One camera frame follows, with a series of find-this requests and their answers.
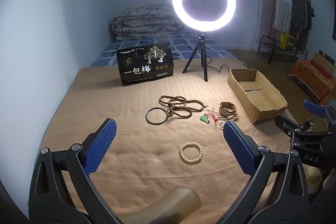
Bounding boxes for black phone holder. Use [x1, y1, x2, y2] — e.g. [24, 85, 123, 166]
[196, 0, 215, 21]

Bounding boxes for black shoe rack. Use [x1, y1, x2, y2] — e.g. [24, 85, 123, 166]
[257, 35, 308, 65]

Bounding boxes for cardboard box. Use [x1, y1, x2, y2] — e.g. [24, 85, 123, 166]
[227, 68, 288, 124]

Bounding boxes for brown wrist watch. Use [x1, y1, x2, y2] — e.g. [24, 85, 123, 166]
[219, 101, 237, 117]

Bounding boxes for white ring light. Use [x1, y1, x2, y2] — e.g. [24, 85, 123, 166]
[172, 0, 236, 31]

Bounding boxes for white bead strand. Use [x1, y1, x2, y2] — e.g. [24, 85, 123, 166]
[218, 112, 239, 130]

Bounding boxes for wooden box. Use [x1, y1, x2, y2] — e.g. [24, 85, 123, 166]
[312, 50, 336, 80]

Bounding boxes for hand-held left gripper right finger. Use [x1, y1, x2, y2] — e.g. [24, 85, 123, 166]
[223, 120, 317, 224]

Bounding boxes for black bangle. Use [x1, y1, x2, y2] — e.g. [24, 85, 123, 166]
[146, 107, 168, 125]

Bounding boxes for amber horn comb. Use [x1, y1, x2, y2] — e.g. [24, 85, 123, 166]
[134, 186, 202, 224]

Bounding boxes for blue checked bed sheet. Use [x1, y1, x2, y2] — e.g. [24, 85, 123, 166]
[91, 30, 234, 67]

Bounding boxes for green pendant with red cord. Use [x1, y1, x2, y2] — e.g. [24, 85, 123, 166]
[199, 108, 220, 124]

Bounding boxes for brown wooden bead necklace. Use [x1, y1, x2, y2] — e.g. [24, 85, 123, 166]
[159, 94, 205, 117]

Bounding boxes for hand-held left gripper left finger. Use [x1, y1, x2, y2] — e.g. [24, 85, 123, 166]
[29, 118, 117, 224]

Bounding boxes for orange cloth covered chest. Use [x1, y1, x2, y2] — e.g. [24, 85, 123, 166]
[287, 59, 336, 102]

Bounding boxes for striped hanging cloth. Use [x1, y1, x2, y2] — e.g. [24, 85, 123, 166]
[273, 0, 293, 30]

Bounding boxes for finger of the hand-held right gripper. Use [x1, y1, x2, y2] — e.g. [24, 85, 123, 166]
[302, 100, 326, 117]
[274, 114, 311, 141]

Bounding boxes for yellow box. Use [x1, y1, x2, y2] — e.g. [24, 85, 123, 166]
[278, 33, 296, 50]

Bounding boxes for dark hanging clothes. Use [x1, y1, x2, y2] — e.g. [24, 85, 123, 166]
[289, 0, 315, 51]

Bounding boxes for cream bead bracelet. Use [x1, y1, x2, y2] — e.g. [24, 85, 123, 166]
[180, 142, 203, 164]

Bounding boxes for black power cable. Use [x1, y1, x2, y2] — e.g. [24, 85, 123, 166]
[207, 55, 232, 73]

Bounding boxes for black tripod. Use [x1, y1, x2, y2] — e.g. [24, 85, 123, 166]
[182, 34, 214, 82]

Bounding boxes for folded floral quilt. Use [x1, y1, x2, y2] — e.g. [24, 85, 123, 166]
[112, 4, 184, 38]

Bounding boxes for black printed box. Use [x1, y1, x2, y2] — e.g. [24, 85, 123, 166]
[116, 42, 175, 86]

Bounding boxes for person's right hand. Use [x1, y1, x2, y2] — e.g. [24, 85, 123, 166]
[303, 164, 336, 194]

